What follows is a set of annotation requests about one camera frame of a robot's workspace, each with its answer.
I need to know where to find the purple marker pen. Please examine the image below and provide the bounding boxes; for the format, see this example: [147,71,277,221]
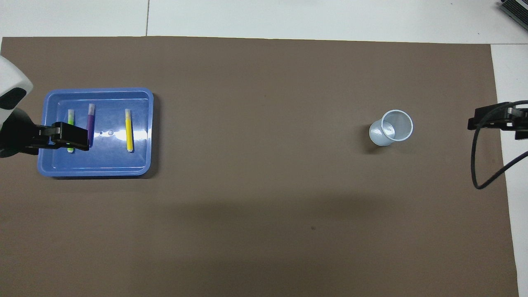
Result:
[87,104,96,148]

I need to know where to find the yellow marker pen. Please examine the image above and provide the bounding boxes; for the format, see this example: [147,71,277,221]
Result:
[125,108,134,153]

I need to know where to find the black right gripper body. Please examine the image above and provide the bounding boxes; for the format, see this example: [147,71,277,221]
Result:
[507,105,528,132]

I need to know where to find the translucent plastic cup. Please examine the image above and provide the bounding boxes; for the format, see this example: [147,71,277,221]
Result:
[369,109,413,147]

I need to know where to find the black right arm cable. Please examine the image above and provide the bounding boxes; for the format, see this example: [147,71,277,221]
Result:
[471,100,528,190]

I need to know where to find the green marker pen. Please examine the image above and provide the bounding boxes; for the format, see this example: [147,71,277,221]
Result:
[67,109,75,153]

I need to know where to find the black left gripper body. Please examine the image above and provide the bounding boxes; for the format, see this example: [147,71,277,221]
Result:
[0,108,41,158]

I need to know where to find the blue plastic tray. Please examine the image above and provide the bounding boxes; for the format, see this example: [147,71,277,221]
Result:
[37,87,154,178]

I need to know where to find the brown table mat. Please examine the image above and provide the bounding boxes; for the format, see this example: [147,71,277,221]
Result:
[0,36,519,297]

